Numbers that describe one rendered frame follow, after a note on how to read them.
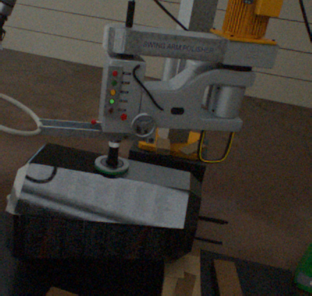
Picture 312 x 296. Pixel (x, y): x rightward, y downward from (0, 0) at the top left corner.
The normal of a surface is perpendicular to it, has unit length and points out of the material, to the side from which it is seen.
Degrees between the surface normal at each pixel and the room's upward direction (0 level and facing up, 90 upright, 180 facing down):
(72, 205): 45
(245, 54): 90
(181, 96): 90
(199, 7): 90
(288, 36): 90
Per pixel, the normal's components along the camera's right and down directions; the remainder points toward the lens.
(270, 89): -0.27, 0.40
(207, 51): 0.18, 0.46
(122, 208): 0.00, -0.33
